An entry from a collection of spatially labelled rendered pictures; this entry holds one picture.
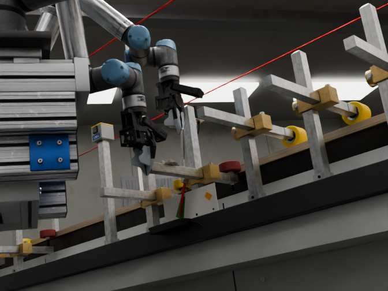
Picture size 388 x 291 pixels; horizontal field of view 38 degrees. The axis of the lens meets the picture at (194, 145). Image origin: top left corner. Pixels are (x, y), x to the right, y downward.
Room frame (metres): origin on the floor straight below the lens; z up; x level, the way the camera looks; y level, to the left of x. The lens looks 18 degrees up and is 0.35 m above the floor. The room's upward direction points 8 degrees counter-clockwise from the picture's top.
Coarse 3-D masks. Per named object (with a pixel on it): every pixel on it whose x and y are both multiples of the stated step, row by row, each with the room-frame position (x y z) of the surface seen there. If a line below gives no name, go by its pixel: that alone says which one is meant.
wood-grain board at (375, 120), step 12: (372, 120) 1.70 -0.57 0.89; (384, 120) 1.68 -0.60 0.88; (336, 132) 1.79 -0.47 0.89; (348, 132) 1.76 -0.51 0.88; (300, 144) 1.88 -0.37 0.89; (264, 156) 1.99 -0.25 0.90; (276, 156) 1.95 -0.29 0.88; (180, 192) 2.28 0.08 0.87; (132, 204) 2.49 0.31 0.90; (72, 228) 2.80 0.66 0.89; (36, 240) 3.02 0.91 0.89
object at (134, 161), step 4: (136, 148) 1.72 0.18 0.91; (136, 152) 1.72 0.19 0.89; (140, 152) 1.72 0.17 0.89; (136, 156) 1.71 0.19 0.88; (132, 160) 1.70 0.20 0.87; (136, 160) 1.71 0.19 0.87; (132, 164) 1.70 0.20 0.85; (136, 164) 1.71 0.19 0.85; (140, 164) 1.72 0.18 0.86; (140, 168) 1.73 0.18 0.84; (144, 168) 1.72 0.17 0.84; (144, 172) 1.73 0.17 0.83
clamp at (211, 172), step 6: (198, 168) 1.92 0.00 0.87; (204, 168) 1.90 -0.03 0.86; (210, 168) 1.89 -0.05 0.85; (216, 168) 1.91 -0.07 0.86; (204, 174) 1.90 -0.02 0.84; (210, 174) 1.89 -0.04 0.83; (216, 174) 1.91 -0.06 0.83; (192, 180) 1.94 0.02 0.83; (198, 180) 1.92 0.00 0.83; (204, 180) 1.91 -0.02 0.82; (210, 180) 1.92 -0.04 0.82; (216, 180) 1.93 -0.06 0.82; (186, 186) 1.98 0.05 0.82
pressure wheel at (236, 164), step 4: (220, 164) 2.03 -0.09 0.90; (224, 164) 2.01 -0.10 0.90; (228, 164) 2.01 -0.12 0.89; (232, 164) 2.01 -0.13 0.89; (236, 164) 2.01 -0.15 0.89; (220, 168) 2.03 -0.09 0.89; (224, 168) 2.01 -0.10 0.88; (228, 168) 2.01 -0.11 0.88; (232, 168) 2.01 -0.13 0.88; (236, 168) 2.01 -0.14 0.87; (240, 168) 2.03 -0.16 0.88; (224, 172) 2.04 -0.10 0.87; (228, 172) 2.04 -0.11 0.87; (232, 172) 2.04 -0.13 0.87; (236, 172) 2.06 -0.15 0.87; (232, 188) 2.04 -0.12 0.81
